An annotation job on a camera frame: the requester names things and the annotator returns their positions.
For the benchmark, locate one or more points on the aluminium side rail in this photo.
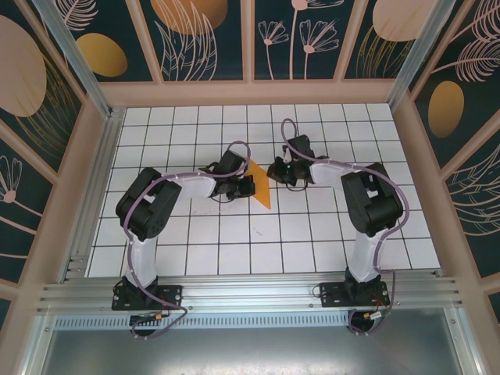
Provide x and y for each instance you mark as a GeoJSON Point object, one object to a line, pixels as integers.
{"type": "Point", "coordinates": [104, 168]}

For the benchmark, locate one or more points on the aluminium corner post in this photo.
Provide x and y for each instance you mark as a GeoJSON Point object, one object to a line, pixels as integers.
{"type": "Point", "coordinates": [420, 58]}
{"type": "Point", "coordinates": [82, 66]}

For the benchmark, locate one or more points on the long aluminium mounting rail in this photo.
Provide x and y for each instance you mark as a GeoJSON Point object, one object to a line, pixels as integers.
{"type": "Point", "coordinates": [250, 291]}

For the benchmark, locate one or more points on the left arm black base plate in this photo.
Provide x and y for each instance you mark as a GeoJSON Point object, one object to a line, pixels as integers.
{"type": "Point", "coordinates": [172, 297]}

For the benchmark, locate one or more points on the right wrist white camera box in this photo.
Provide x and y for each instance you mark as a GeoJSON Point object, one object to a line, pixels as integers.
{"type": "Point", "coordinates": [286, 156]}

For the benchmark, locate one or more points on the orange cloth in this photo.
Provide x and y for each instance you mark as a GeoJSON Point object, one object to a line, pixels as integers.
{"type": "Point", "coordinates": [262, 191]}

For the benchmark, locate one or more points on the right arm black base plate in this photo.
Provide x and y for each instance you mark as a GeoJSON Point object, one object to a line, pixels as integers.
{"type": "Point", "coordinates": [332, 295]}

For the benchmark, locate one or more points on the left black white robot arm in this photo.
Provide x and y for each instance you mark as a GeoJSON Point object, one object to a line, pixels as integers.
{"type": "Point", "coordinates": [144, 258]}

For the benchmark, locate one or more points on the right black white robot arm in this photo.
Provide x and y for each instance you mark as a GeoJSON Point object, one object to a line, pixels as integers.
{"type": "Point", "coordinates": [365, 258]}

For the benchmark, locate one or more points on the grey sheet metal tray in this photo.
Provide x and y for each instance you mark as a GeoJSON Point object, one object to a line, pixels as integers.
{"type": "Point", "coordinates": [250, 351]}

